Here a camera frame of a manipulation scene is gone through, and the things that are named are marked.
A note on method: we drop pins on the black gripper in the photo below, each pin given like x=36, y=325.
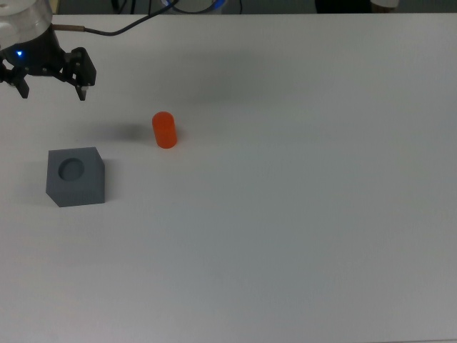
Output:
x=39, y=57

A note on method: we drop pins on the orange cylinder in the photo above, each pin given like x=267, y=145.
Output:
x=164, y=130

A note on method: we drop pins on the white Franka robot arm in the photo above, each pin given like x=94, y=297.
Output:
x=21, y=14

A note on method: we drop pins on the grey block with round hole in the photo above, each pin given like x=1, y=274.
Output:
x=76, y=186

